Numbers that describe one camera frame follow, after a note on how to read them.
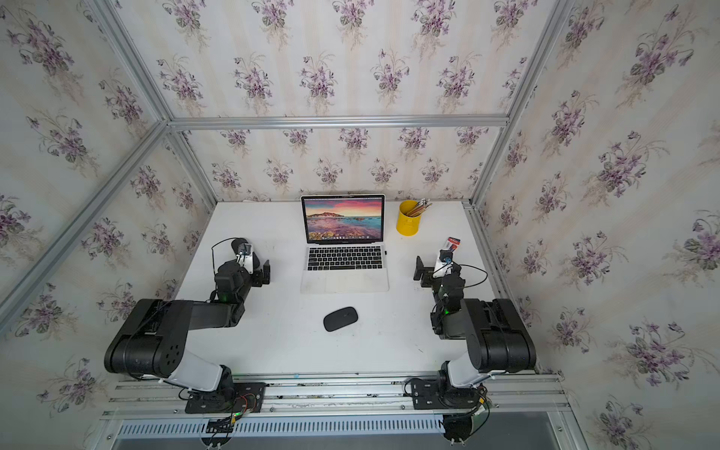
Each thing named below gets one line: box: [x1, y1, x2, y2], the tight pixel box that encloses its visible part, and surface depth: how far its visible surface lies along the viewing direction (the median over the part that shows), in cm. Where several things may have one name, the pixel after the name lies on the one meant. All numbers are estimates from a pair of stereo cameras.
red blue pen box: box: [443, 236, 462, 253], surface depth 107 cm
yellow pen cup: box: [395, 199, 422, 238], surface depth 107 cm
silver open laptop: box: [300, 194, 390, 294], surface depth 101 cm
